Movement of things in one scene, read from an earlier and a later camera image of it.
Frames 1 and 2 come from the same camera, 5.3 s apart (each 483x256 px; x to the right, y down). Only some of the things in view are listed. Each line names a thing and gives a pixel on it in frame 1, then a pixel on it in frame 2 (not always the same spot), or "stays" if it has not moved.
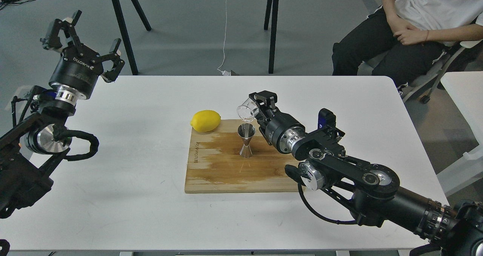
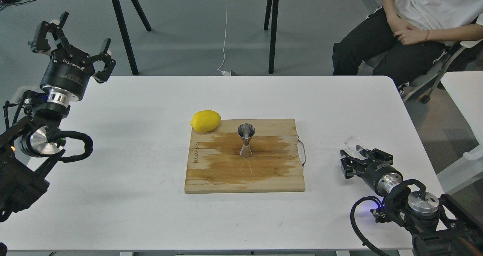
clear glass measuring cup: x=247 y=110 to x=350 y=144
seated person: x=410 y=30 stays
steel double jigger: x=246 y=131 stays
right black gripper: x=281 y=130 to x=381 y=175
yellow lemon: x=205 y=120 stays
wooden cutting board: x=215 y=166 stays
